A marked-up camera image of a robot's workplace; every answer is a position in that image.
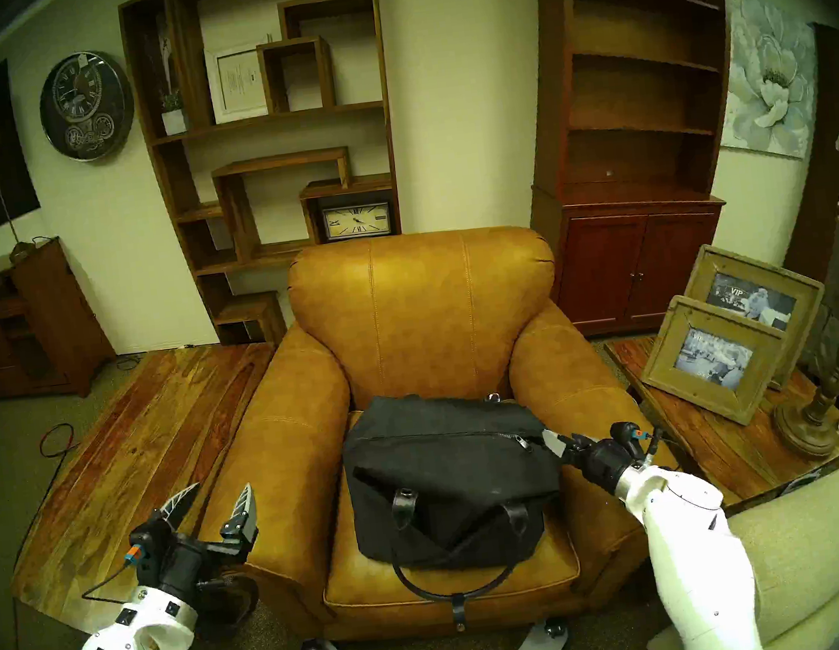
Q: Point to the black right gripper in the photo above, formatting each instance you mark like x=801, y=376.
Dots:
x=608, y=461

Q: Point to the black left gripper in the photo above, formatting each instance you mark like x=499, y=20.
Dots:
x=183, y=562

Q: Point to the black zippered duffel bag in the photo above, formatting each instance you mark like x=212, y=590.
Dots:
x=443, y=468

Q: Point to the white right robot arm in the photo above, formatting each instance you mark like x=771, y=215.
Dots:
x=695, y=560

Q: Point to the open wooden shelf unit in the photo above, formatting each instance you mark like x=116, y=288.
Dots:
x=237, y=213

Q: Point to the striped wooden coffee table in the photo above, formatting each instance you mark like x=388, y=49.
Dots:
x=140, y=450

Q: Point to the wooden side table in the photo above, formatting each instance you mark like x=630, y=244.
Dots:
x=712, y=445

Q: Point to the cherry wood hutch bookcase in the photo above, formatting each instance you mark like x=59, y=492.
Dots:
x=631, y=266

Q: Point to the tan leather armchair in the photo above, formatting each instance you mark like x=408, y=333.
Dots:
x=425, y=305

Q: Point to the small white paper card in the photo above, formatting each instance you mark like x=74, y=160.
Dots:
x=799, y=483

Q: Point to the turned wooden lamp base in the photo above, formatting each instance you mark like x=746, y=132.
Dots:
x=807, y=427

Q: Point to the brown wooden media cabinet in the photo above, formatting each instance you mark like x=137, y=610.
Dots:
x=50, y=317

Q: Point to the beige fabric sofa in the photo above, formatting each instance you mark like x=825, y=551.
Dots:
x=821, y=546

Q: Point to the rectangular mantel clock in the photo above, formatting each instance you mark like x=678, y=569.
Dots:
x=356, y=221

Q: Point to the small potted plant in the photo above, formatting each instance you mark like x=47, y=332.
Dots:
x=174, y=121

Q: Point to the white flower canvas painting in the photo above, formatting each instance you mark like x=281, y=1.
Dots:
x=768, y=77

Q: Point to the white framed certificate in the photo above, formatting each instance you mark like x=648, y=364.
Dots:
x=237, y=81

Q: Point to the small rustic picture frame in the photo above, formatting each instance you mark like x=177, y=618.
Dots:
x=717, y=358

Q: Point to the large rustic picture frame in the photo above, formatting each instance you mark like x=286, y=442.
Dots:
x=752, y=301

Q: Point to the round black wall clock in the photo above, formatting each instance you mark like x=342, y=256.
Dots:
x=86, y=102

